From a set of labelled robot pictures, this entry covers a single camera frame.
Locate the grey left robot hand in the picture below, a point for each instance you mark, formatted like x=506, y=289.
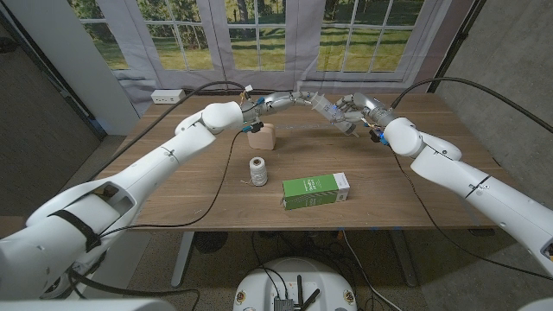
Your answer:
x=281, y=100

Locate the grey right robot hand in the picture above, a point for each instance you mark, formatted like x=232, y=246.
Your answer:
x=367, y=108

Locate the large clear plastic syringe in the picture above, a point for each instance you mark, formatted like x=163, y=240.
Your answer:
x=324, y=108

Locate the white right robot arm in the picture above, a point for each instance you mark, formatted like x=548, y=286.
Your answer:
x=453, y=173

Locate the white left shoulder cover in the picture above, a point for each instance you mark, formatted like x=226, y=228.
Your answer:
x=86, y=305

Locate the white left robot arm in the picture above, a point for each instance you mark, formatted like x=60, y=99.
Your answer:
x=142, y=173

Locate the white right shoulder cover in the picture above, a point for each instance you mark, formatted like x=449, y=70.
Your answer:
x=538, y=306

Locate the beige rounded box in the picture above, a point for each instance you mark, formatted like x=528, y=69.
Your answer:
x=262, y=140

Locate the green and white package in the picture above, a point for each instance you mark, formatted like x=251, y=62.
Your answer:
x=311, y=192

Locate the brown cardboard box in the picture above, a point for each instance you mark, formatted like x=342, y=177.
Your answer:
x=10, y=226

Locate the blue right wrist connector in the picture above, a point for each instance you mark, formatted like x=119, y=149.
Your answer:
x=383, y=139

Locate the blue wrist connector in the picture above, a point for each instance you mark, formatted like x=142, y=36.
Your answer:
x=383, y=139
x=247, y=128

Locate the blue left wrist connector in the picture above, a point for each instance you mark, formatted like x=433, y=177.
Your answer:
x=247, y=128

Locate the printed window backdrop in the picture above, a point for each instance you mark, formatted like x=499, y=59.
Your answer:
x=298, y=43

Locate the white power strip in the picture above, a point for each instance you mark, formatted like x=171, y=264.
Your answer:
x=167, y=96

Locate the black backdrop stand pole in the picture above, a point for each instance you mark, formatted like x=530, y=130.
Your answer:
x=462, y=34

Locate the grey table leg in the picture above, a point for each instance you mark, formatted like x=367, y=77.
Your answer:
x=181, y=259
x=406, y=259

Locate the black round floor object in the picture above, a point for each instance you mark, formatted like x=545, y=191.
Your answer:
x=210, y=242

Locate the white robot torso base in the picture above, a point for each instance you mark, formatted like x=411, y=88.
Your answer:
x=298, y=276

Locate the black antenna module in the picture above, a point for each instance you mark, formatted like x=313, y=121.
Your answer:
x=283, y=304

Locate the white pillar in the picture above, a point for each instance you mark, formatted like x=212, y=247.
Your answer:
x=65, y=52

